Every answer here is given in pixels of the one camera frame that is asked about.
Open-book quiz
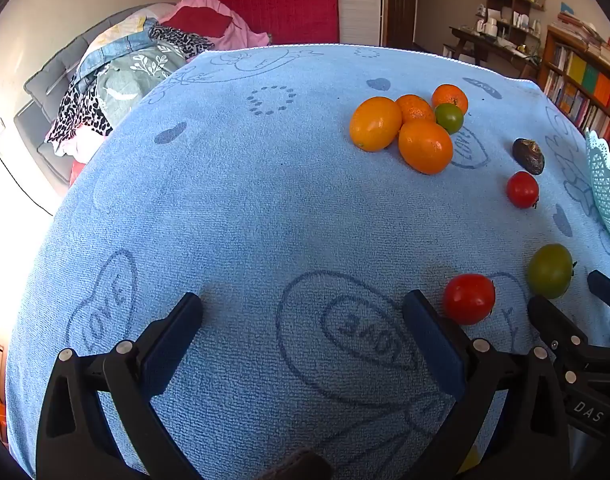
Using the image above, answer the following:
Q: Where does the green floral quilt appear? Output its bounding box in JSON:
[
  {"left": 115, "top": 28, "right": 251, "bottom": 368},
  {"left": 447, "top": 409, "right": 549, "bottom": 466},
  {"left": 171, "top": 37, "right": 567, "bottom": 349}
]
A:
[{"left": 92, "top": 42, "right": 188, "bottom": 128}]

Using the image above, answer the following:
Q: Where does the leopard print cloth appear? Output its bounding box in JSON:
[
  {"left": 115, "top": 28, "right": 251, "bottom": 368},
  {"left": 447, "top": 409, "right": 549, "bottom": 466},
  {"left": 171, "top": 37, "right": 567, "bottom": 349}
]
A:
[
  {"left": 45, "top": 72, "right": 114, "bottom": 143},
  {"left": 149, "top": 25, "right": 216, "bottom": 61}
]

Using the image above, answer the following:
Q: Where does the wooden desk shelf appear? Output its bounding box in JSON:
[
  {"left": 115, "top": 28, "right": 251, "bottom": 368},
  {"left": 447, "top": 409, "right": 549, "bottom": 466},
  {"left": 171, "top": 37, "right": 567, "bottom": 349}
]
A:
[{"left": 477, "top": 0, "right": 548, "bottom": 36}]

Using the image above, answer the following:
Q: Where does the red pillow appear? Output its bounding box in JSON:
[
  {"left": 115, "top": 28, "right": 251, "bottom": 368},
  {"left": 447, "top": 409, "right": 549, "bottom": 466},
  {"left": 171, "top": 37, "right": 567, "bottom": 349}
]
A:
[{"left": 160, "top": 5, "right": 234, "bottom": 36}]

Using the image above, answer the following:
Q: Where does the large orange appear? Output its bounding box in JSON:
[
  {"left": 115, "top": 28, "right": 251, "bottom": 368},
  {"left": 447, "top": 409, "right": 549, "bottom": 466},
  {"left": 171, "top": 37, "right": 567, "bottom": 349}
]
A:
[
  {"left": 349, "top": 96, "right": 403, "bottom": 153},
  {"left": 398, "top": 119, "right": 454, "bottom": 176}
]

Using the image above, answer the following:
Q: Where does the wooden bookshelf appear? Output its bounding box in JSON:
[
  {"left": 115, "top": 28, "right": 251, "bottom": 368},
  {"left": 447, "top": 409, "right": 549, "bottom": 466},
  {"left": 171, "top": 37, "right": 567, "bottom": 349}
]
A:
[{"left": 537, "top": 25, "right": 610, "bottom": 153}]

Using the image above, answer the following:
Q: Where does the dark wooden door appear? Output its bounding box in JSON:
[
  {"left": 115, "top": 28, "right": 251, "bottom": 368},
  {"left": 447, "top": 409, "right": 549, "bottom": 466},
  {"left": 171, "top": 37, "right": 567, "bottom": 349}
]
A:
[{"left": 385, "top": 0, "right": 418, "bottom": 51}]

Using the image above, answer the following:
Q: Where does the small orange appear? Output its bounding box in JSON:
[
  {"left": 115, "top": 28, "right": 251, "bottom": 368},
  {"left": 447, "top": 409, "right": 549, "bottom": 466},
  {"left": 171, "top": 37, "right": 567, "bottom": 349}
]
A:
[
  {"left": 431, "top": 84, "right": 470, "bottom": 116},
  {"left": 396, "top": 94, "right": 436, "bottom": 123}
]

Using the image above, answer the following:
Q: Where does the wooden desk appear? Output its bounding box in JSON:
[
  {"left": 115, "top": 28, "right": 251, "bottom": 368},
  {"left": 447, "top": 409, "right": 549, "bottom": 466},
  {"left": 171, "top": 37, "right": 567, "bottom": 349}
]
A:
[{"left": 442, "top": 26, "right": 540, "bottom": 78}]

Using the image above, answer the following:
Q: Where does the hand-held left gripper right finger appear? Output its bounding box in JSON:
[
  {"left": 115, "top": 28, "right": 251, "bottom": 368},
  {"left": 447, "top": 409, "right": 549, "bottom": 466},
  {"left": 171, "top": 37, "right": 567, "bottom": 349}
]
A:
[{"left": 402, "top": 289, "right": 570, "bottom": 480}]

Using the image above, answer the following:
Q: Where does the pile of clothes on sofa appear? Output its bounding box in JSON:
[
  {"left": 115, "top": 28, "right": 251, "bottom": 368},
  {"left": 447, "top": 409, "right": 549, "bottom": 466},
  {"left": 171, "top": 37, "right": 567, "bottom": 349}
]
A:
[{"left": 14, "top": 4, "right": 150, "bottom": 196}]

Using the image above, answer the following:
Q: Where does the blue printed towel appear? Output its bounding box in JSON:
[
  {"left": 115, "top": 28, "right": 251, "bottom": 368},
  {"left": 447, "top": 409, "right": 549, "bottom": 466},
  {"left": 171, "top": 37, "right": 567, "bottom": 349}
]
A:
[{"left": 5, "top": 43, "right": 610, "bottom": 480}]

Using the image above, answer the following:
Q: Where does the pink blanket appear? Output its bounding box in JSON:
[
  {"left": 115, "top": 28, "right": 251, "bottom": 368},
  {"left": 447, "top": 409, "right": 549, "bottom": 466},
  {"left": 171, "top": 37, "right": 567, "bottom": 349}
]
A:
[{"left": 157, "top": 0, "right": 273, "bottom": 56}]

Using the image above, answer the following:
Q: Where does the teal plastic lattice basket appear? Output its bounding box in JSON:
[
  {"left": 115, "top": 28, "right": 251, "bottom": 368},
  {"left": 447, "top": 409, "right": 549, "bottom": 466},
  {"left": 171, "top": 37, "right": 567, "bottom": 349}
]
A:
[{"left": 585, "top": 129, "right": 610, "bottom": 256}]

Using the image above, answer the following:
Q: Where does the stack of books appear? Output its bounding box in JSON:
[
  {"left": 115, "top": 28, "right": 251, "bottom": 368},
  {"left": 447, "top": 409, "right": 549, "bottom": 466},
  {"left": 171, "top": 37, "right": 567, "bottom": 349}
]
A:
[{"left": 557, "top": 2, "right": 610, "bottom": 68}]

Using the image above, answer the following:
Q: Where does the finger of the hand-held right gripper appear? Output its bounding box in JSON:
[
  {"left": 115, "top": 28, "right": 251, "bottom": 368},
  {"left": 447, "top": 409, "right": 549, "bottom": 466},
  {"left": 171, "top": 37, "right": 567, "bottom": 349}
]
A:
[
  {"left": 527, "top": 295, "right": 594, "bottom": 361},
  {"left": 588, "top": 270, "right": 610, "bottom": 320}
]

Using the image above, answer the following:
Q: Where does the red mattress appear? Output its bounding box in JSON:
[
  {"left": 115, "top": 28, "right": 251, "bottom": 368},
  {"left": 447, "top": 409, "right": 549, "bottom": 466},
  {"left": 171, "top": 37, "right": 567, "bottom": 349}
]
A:
[{"left": 186, "top": 0, "right": 340, "bottom": 46}]

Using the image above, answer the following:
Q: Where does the black wall cable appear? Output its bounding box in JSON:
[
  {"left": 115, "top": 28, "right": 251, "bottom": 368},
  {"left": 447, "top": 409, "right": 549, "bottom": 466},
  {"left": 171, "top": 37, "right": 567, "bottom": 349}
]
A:
[{"left": 0, "top": 135, "right": 56, "bottom": 217}]

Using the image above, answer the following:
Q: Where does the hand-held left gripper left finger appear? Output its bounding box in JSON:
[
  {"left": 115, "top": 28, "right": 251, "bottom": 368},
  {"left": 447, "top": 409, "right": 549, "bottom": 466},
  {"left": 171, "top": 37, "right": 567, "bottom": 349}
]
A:
[{"left": 36, "top": 291, "right": 206, "bottom": 480}]

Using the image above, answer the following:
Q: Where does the dark passion fruit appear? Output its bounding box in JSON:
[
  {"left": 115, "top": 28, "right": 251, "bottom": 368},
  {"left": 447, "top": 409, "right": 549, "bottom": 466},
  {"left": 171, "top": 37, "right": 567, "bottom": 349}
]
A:
[{"left": 512, "top": 138, "right": 546, "bottom": 176}]

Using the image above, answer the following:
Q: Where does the small green tomato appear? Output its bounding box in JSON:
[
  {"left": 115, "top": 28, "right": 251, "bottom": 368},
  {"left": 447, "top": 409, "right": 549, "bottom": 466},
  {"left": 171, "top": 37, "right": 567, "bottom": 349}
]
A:
[{"left": 434, "top": 103, "right": 465, "bottom": 135}]

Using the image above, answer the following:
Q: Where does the blue denim garment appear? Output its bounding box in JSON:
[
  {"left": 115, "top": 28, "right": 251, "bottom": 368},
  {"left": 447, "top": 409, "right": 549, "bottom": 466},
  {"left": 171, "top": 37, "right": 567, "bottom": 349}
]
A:
[{"left": 75, "top": 30, "right": 160, "bottom": 86}]

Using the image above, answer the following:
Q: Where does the red tomato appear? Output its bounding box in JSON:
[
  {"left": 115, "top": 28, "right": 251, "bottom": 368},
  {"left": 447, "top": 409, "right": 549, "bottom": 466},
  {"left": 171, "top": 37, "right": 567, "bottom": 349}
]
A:
[
  {"left": 507, "top": 171, "right": 540, "bottom": 209},
  {"left": 443, "top": 273, "right": 496, "bottom": 326}
]

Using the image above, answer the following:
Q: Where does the white wardrobe panel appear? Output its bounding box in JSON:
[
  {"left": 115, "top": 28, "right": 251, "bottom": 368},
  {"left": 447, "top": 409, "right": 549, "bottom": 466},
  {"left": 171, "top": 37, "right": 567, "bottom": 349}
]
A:
[{"left": 337, "top": 0, "right": 386, "bottom": 47}]

